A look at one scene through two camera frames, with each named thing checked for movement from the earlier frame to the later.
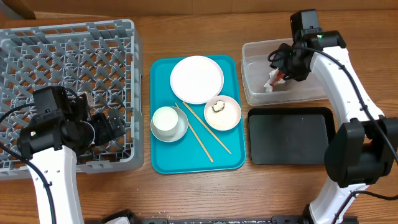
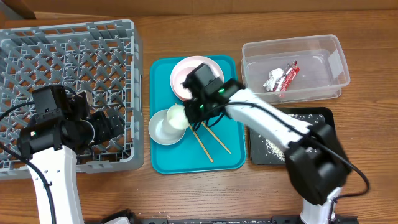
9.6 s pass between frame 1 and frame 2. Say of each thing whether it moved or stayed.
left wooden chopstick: stayed
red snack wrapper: moved
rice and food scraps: moved
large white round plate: stayed
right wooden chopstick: stayed
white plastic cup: moved
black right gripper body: moved
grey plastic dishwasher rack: stayed
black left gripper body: stayed
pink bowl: moved
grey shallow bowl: stayed
